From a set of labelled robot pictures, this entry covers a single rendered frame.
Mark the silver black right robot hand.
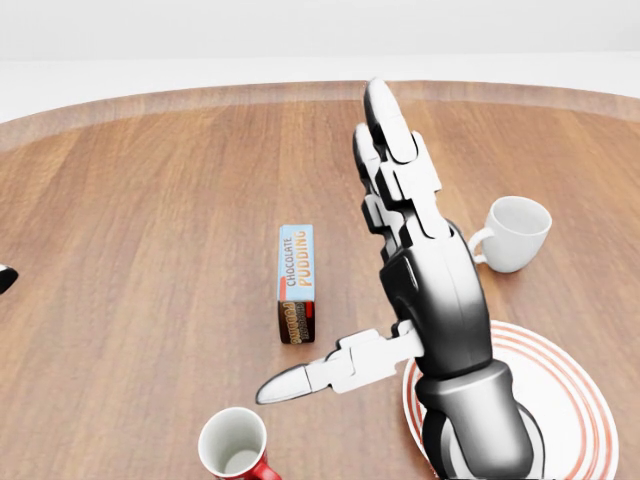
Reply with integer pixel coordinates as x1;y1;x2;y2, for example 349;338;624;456
255;77;494;406

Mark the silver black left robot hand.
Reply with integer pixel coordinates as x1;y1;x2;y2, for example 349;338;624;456
0;263;20;296

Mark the white plate with red rings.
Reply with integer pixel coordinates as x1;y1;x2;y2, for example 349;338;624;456
401;320;620;480

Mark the red mug with white inside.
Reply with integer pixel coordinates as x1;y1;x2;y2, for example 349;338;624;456
197;406;282;480

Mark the chocolate pudding box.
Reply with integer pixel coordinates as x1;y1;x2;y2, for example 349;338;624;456
276;224;318;345

